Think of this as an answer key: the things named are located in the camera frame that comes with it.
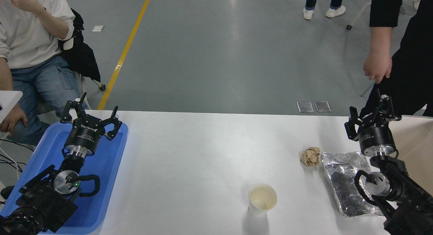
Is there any large pale bin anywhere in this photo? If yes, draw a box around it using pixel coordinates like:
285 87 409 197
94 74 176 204
387 115 433 195

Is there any blue plastic tray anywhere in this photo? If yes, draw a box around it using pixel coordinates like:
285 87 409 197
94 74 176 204
0 122 129 235

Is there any black floor cable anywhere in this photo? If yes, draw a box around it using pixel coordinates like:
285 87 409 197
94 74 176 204
0 139 36 152

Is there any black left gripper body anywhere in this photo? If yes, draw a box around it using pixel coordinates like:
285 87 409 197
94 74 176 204
65 115 107 151

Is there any black jacket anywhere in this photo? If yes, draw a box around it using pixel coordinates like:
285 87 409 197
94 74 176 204
58 8 101 82

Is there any white rolling chair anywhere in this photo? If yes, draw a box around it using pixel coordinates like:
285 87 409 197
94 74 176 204
346 0 423 30

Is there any crumpled tan paper ball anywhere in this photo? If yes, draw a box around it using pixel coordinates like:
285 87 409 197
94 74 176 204
301 146 321 167

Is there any person's right hand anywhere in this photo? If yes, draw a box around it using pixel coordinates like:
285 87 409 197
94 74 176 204
0 105 29 134

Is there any thin grey metal rod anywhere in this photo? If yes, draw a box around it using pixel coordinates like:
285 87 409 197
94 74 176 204
360 80 377 98

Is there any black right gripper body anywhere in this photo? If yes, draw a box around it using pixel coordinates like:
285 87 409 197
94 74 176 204
358 121 397 152

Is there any metal floor plate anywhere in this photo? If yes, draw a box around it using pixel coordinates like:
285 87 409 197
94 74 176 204
314 101 331 113
297 101 314 113

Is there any person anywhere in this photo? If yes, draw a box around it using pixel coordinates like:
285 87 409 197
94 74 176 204
0 0 89 146
303 0 346 20
359 0 433 118

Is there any person's hand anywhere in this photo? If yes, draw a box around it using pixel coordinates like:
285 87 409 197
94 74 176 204
364 49 393 84

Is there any white paper cup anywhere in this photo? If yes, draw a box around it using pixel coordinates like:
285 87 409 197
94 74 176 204
248 184 278 217

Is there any white side table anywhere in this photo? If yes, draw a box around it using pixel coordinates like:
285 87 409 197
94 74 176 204
0 90 23 123

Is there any white floor cable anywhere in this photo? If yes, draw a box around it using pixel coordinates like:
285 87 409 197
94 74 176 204
0 147 21 180

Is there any white office chair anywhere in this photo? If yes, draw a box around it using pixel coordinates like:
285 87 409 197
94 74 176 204
37 37 106 115

